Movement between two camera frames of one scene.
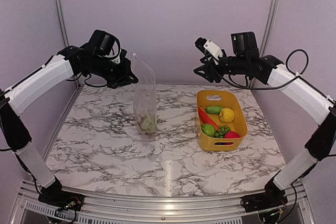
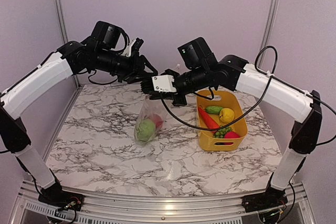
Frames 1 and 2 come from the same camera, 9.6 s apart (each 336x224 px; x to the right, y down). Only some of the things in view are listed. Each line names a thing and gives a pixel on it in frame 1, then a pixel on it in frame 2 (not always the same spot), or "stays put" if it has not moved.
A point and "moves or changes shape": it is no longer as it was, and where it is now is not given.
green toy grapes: (221, 131) stays put
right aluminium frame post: (271, 17) stays put
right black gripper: (211, 73) → (176, 101)
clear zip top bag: (145, 93) moves or changes shape
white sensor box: (213, 51) → (164, 83)
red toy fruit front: (231, 135) stays put
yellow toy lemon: (226, 115) stays put
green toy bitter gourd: (213, 109) stays put
